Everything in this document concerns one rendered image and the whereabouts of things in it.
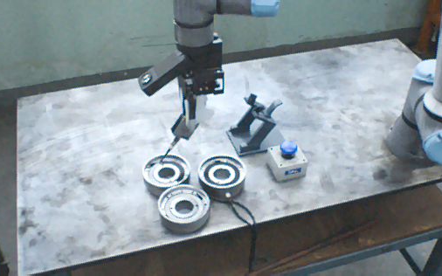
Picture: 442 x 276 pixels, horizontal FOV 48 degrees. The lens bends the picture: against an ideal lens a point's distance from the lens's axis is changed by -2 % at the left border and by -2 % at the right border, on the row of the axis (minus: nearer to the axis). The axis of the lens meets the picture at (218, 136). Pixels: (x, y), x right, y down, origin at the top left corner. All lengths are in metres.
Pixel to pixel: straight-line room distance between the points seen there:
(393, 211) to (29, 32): 1.91
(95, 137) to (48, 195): 0.21
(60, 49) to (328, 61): 1.55
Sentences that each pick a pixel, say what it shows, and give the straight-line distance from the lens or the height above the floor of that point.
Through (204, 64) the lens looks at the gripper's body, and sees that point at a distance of 1.01.
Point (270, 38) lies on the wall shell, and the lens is 2.97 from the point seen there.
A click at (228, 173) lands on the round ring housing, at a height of 0.82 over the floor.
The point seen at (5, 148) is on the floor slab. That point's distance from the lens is 2.63.
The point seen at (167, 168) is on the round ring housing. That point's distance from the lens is 1.15.
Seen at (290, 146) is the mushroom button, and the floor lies 0.87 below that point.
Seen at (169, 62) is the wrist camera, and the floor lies 1.09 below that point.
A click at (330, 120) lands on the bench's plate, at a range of 1.35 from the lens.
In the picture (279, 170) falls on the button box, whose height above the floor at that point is 0.84.
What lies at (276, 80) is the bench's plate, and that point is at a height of 0.80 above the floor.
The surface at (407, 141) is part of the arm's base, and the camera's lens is 1.26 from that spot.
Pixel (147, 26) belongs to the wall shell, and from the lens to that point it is 2.71.
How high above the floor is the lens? 1.62
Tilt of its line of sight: 40 degrees down
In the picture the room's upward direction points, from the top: 1 degrees clockwise
